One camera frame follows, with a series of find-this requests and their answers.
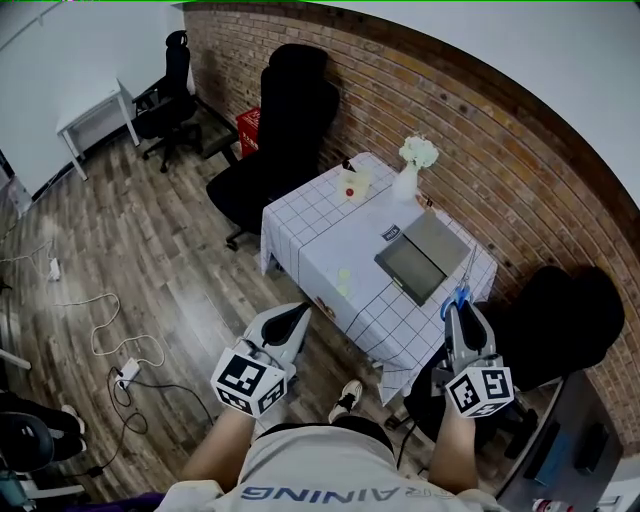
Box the white cable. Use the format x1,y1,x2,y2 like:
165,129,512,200
51,291,167,369

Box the clear plastic holder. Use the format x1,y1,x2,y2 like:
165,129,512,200
335,158,374,202

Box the red crate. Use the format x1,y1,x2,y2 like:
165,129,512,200
235,105,263,159

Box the blue-handled scissors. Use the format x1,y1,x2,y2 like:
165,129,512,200
439,243,479,320

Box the person's left forearm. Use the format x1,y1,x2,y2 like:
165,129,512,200
178,408,255,495

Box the black cable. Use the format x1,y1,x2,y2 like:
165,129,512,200
74,366,217,479

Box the black padded chair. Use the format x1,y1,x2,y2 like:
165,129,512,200
403,264,627,454

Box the black round chair back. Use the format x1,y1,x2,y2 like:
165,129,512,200
0,411,55,475

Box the person's grey shirt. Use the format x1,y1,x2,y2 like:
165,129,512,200
153,422,507,512

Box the white checked tablecloth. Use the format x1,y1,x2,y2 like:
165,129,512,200
259,151,499,407

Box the person's right forearm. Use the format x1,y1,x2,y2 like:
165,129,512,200
426,403,485,497

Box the white flower bouquet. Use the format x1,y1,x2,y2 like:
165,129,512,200
398,132,441,170

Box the black office chair with headrest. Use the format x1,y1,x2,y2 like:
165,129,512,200
131,30,205,174

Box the white table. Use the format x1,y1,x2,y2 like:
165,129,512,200
56,76,142,182

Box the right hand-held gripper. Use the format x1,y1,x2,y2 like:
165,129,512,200
432,300,516,419

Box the black flat device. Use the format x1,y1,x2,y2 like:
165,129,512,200
521,421,562,482

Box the grey desk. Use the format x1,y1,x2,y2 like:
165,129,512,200
493,368,629,512

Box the large black office chair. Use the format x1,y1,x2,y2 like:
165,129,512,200
206,43,342,252

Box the purple cloth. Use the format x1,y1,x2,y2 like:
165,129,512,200
63,491,167,512

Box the black metal frame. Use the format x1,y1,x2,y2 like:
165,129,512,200
193,95,240,164

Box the white vase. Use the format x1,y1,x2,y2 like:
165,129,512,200
391,163,420,204

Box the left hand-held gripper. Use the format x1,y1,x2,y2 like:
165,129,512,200
210,301,313,419

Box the small black device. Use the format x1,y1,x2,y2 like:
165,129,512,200
573,423,610,475

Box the red and white can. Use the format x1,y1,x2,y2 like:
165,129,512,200
531,496,577,512

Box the person's white shoe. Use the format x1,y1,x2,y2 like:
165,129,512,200
327,378,364,424

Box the grey metal container with lid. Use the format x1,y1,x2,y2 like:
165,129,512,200
373,211,472,308

